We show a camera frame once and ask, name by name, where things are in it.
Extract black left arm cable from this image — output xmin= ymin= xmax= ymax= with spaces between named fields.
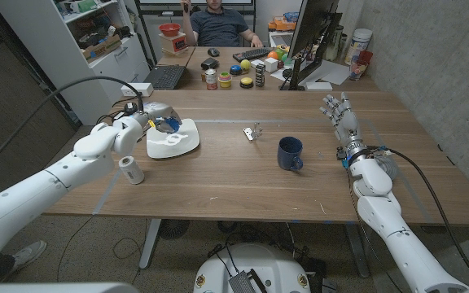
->
xmin=0 ymin=75 xmax=145 ymax=180

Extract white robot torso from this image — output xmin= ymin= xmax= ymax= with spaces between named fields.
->
xmin=193 ymin=243 xmax=312 ymax=293

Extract red bowl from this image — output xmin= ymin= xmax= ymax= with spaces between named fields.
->
xmin=158 ymin=23 xmax=182 ymax=37

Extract grey sneaker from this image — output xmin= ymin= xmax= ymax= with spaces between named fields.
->
xmin=8 ymin=239 xmax=48 ymax=273

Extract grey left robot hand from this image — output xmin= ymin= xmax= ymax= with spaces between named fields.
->
xmin=139 ymin=101 xmax=183 ymax=134

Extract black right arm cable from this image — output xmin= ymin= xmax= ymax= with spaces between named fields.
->
xmin=376 ymin=145 xmax=469 ymax=285

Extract black laptop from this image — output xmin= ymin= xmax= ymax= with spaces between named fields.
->
xmin=142 ymin=46 xmax=197 ymax=90

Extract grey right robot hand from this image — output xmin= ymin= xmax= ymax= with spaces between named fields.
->
xmin=318 ymin=91 xmax=366 ymax=158

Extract white box red print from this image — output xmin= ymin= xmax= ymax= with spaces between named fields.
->
xmin=159 ymin=32 xmax=190 ymax=57

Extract white paper sheets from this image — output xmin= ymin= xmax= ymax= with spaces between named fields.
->
xmin=270 ymin=59 xmax=352 ymax=86

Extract black keyboard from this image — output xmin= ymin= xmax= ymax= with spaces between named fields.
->
xmin=232 ymin=46 xmax=274 ymax=63

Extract black round floor fan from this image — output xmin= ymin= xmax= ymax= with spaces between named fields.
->
xmin=159 ymin=219 xmax=191 ymax=240

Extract black pouch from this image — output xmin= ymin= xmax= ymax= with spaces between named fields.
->
xmin=200 ymin=57 xmax=221 ymax=71

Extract grey table leg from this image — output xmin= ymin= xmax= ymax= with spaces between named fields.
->
xmin=138 ymin=218 xmax=163 ymax=270
xmin=344 ymin=222 xmax=370 ymax=279

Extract white shelf cabinet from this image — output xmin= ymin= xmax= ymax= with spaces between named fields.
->
xmin=0 ymin=0 xmax=151 ymax=126

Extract colourful stacked cups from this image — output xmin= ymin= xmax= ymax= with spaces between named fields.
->
xmin=217 ymin=71 xmax=233 ymax=89

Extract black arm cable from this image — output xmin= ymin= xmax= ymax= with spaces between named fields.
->
xmin=376 ymin=145 xmax=469 ymax=285
xmin=0 ymin=75 xmax=145 ymax=180

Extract white paper plate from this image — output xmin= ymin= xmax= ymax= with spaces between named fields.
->
xmin=146 ymin=118 xmax=201 ymax=160

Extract seated person dark polo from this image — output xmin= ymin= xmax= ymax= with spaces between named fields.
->
xmin=180 ymin=0 xmax=264 ymax=49

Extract black white cube stack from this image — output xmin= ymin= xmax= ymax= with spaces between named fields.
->
xmin=254 ymin=63 xmax=266 ymax=88

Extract white canister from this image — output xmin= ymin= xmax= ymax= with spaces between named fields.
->
xmin=344 ymin=28 xmax=374 ymax=66

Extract orange toy crate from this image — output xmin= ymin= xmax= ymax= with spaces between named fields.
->
xmin=267 ymin=15 xmax=299 ymax=33

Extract red white can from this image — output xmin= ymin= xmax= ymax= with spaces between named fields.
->
xmin=204 ymin=68 xmax=218 ymax=91

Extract grey duct tape roll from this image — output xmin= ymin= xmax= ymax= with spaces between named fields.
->
xmin=376 ymin=154 xmax=401 ymax=180

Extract dark blue mug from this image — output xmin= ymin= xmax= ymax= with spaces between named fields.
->
xmin=276 ymin=136 xmax=305 ymax=172

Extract cardboard box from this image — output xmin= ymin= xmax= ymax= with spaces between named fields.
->
xmin=81 ymin=34 xmax=123 ymax=63

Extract black computer monitor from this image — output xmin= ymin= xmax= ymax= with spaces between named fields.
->
xmin=279 ymin=0 xmax=344 ymax=91

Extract small flat white box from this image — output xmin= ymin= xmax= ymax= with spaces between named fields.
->
xmin=305 ymin=81 xmax=334 ymax=91

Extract blue spiky stress ball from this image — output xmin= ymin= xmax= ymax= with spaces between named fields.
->
xmin=163 ymin=116 xmax=182 ymax=134

